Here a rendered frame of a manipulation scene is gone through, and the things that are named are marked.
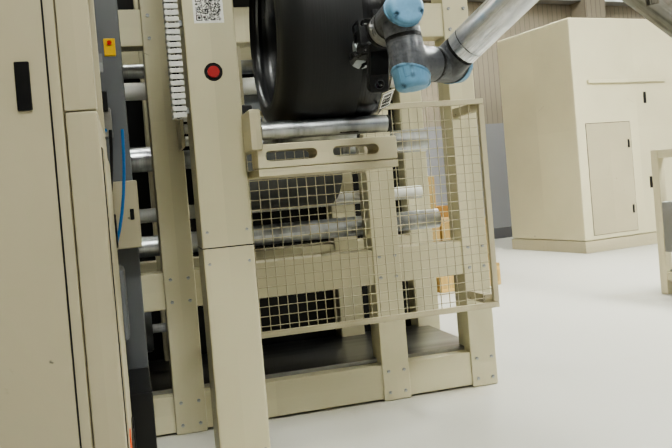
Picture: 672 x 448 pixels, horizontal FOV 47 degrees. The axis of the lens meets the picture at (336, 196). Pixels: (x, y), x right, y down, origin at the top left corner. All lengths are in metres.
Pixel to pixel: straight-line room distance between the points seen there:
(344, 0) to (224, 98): 0.39
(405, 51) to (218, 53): 0.60
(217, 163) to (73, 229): 0.76
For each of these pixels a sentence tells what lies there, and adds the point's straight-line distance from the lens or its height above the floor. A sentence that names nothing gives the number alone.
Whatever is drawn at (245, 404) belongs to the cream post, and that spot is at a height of 0.22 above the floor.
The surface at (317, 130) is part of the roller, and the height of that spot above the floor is 0.89.
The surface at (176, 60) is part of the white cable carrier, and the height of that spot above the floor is 1.10.
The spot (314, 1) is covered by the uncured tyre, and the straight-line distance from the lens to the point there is 1.87.
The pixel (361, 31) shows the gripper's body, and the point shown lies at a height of 1.09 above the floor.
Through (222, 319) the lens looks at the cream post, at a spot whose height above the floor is 0.44.
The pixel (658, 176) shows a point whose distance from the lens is 4.62.
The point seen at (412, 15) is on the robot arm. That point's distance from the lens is 1.57.
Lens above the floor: 0.75
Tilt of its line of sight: 1 degrees down
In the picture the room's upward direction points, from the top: 5 degrees counter-clockwise
